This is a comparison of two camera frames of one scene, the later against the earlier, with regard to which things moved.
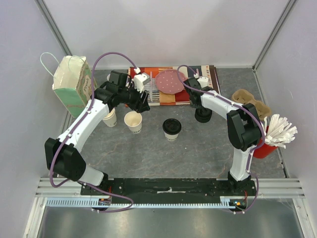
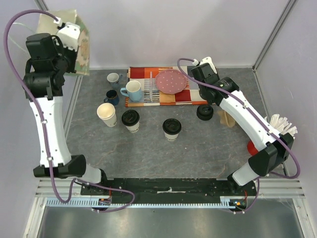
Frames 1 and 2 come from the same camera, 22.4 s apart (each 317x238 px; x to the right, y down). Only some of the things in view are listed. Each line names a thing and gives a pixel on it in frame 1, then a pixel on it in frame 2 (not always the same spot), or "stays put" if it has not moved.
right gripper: (202, 110) -> (200, 73)
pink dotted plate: (168, 82) stays put
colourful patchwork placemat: (156, 97) stays put
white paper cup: (110, 119) stays put
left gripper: (140, 105) -> (74, 53)
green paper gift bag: (72, 83) -> (46, 26)
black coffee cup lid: (172, 126) stays put
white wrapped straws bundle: (278, 131) stays put
